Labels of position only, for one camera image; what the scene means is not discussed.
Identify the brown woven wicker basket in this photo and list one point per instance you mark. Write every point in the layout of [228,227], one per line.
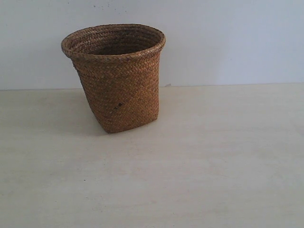
[118,67]

